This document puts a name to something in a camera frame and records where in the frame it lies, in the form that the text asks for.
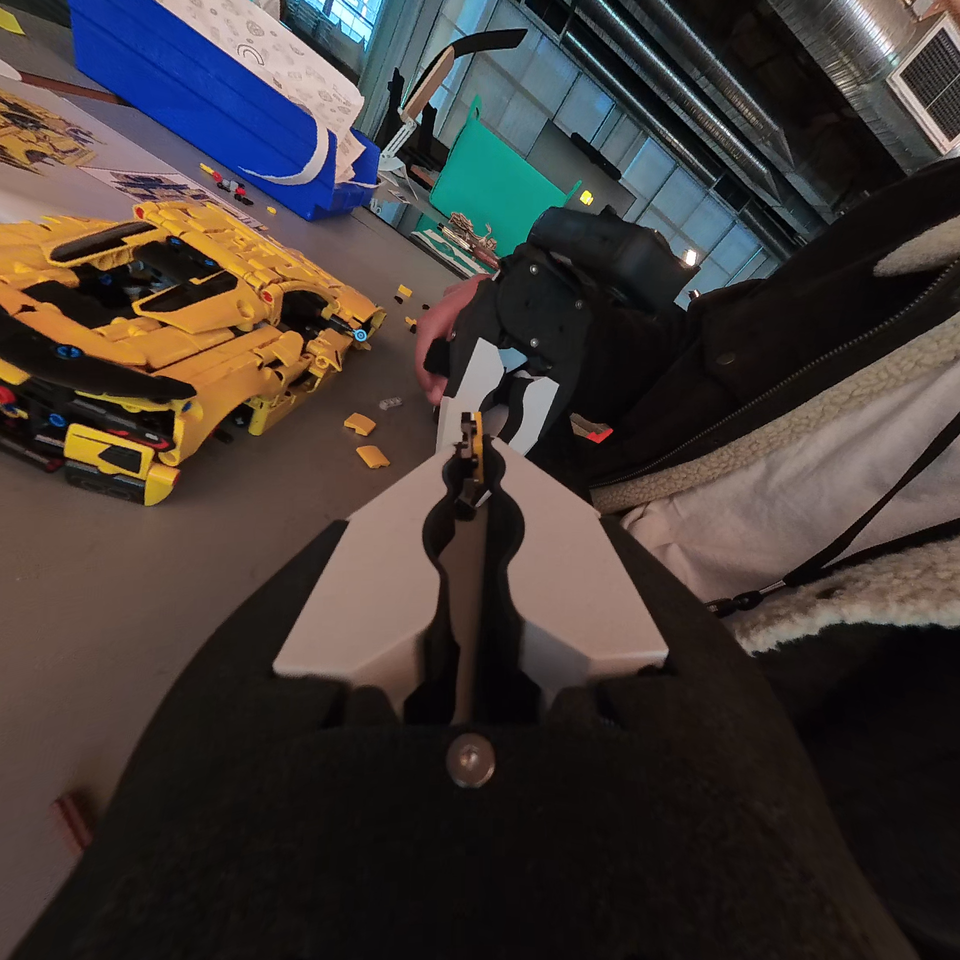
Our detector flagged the instruction booklet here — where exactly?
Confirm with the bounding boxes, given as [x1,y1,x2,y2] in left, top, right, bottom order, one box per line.
[0,75,271,234]

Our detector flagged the yellow toy brick car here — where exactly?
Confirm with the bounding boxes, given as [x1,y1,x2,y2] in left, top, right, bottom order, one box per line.
[0,198,389,507]

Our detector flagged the window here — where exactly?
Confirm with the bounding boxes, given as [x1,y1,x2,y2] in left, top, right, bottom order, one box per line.
[288,0,384,46]

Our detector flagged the white vent grille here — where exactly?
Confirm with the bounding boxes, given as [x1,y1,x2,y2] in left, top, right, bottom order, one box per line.
[887,15,960,156]

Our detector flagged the person's right hand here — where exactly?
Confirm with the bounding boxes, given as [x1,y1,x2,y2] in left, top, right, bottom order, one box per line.
[414,273,494,406]

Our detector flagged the grey desk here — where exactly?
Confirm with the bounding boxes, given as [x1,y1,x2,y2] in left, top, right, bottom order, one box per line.
[0,0,481,954]

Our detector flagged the brown wooden model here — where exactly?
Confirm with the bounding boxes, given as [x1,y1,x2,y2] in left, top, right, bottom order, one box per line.
[442,212,500,252]

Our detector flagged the small loose red black pieces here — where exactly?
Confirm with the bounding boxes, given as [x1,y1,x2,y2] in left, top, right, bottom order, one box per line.
[198,161,252,205]

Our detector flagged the yellow printed tile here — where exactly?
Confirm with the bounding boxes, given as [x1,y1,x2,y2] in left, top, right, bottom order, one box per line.
[459,410,486,481]

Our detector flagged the black panel desk lamp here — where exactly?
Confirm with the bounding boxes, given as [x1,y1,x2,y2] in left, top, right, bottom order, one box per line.
[397,28,530,125]

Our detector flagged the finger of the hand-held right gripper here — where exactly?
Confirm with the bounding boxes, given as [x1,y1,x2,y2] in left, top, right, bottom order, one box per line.
[435,336,507,453]
[498,377,561,460]

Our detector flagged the black strap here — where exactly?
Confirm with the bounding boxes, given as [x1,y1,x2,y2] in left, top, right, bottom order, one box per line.
[705,408,960,620]

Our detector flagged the teal board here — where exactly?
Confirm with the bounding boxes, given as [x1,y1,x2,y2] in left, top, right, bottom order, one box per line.
[429,93,582,256]

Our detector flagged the white patterned paper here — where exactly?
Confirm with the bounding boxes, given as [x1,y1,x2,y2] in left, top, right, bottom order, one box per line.
[157,0,380,189]

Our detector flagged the silver ventilation duct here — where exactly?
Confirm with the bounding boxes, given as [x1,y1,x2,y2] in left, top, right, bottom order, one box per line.
[765,0,960,174]

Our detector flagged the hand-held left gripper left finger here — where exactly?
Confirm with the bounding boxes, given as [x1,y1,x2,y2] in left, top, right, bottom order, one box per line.
[272,446,474,708]

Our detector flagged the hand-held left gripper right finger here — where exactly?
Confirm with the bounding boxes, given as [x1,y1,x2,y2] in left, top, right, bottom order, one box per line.
[483,437,670,697]

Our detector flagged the blue plastic bin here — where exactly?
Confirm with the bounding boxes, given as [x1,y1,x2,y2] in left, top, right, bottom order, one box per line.
[67,0,381,222]

